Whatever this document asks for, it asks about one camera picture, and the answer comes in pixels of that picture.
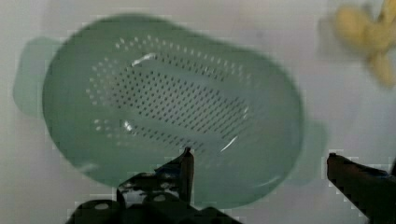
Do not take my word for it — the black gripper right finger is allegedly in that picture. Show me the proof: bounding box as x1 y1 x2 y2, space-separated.
326 153 396 224

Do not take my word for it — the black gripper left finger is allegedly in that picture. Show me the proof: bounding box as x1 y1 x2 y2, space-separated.
117 147 194 205

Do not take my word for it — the yellow toy banana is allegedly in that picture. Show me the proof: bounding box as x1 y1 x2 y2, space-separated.
334 0 395 89

